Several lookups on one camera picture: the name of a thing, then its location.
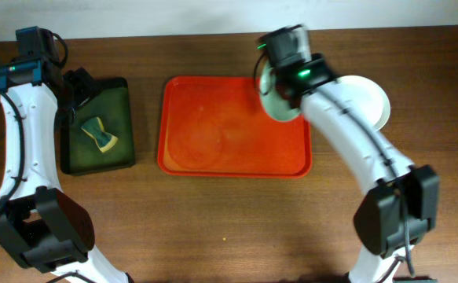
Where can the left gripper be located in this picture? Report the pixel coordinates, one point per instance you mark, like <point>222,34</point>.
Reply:
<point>79,84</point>

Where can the light green plate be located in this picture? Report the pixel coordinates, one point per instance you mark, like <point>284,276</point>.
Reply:
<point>273,104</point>

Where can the green yellow sponge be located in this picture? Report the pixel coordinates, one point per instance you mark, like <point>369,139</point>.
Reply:
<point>94,128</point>

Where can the cream white plate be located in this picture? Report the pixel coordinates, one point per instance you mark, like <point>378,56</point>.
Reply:
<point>369,97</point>

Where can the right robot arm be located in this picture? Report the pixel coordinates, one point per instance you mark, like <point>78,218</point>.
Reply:
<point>400,199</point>

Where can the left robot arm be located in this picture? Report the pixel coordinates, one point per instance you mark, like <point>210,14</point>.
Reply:
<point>40,226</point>

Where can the dark green tray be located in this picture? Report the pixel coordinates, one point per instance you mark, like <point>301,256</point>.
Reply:
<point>79,154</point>

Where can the red plastic tray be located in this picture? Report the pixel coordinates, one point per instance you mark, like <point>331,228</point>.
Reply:
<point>215,126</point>

